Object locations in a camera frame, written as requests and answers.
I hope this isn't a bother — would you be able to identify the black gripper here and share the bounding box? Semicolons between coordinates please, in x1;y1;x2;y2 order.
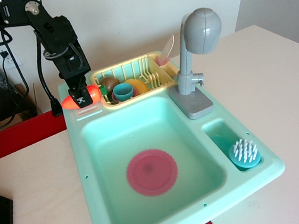
32;16;95;109

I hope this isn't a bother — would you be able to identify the orange toy carrot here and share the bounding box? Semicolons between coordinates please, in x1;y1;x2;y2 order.
61;85;107;110

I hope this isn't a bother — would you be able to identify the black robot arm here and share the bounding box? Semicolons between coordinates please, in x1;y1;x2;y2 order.
0;0;100;115

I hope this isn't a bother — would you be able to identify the yellow toy plate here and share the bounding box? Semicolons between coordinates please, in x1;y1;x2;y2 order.
125;79;150;94

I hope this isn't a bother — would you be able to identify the pink toy plate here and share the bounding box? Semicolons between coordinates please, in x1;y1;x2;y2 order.
126;149;178;196

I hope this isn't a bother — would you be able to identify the brown toy kiwi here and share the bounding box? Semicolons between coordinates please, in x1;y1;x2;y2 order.
100;77;120;96

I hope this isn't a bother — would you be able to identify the teal toy cup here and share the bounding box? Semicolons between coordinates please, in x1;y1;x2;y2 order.
113;83;134;102

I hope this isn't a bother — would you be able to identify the yellow dish rack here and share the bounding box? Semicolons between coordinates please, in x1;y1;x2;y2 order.
87;51;178;110

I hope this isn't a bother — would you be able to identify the pink toy knife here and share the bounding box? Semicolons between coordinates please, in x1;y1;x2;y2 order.
155;35;175;66

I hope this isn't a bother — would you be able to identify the red board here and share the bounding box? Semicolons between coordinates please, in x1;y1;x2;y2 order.
0;111;66;158

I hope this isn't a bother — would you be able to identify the mint green toy sink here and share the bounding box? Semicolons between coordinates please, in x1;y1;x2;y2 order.
54;38;291;224

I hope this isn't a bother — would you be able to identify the grey toy faucet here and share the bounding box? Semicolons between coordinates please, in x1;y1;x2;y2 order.
160;5;231;122

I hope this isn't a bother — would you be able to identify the teal scrub brush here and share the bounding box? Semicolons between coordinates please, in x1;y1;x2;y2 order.
228;139;261;170

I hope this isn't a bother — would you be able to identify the black gooseneck cable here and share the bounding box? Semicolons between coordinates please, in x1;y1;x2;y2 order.
34;36;64;119

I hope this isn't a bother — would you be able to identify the white wall outlet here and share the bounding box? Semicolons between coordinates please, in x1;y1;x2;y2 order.
0;45;23;70

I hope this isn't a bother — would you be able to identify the black power cord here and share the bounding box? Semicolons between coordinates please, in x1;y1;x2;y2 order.
0;23;38;120

